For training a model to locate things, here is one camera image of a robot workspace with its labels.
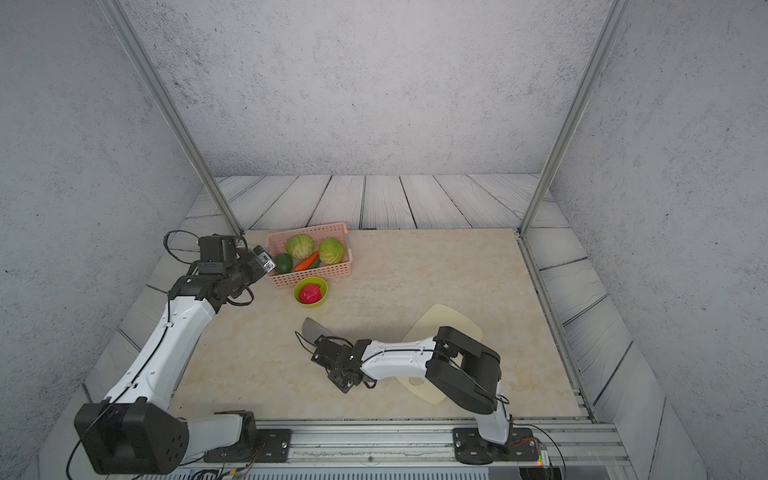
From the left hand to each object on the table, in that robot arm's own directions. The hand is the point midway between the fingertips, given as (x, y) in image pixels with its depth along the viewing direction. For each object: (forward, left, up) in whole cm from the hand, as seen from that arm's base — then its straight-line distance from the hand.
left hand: (266, 262), depth 81 cm
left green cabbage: (+21, -1, -17) cm, 27 cm away
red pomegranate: (+2, -7, -18) cm, 20 cm away
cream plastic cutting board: (-5, -43, -24) cm, 50 cm away
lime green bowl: (+7, -10, -20) cm, 24 cm away
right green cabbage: (+18, -13, -16) cm, 27 cm away
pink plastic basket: (+26, +9, -20) cm, 34 cm away
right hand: (-21, -20, -23) cm, 37 cm away
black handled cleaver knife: (-8, -9, -24) cm, 27 cm away
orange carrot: (+18, -3, -21) cm, 28 cm away
